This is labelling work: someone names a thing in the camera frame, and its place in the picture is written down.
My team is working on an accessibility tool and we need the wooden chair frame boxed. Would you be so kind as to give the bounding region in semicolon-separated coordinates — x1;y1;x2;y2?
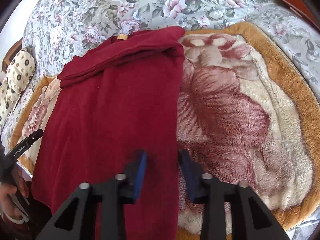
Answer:
2;39;22;74

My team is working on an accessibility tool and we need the plush floral fleece blanket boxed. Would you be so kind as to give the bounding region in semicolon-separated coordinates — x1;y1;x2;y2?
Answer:
9;21;320;240

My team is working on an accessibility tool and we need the dark red sweater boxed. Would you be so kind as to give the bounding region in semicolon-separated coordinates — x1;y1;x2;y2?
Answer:
32;27;185;239

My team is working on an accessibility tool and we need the person's left hand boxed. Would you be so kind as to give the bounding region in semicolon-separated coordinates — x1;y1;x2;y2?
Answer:
0;164;30;222

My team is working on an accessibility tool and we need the floral bed sheet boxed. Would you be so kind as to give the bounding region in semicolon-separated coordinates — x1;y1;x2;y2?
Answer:
0;0;320;240

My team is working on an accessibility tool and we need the cream patterned pillow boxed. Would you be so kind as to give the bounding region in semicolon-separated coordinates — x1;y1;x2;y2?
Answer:
0;79;21;128
6;49;36;94

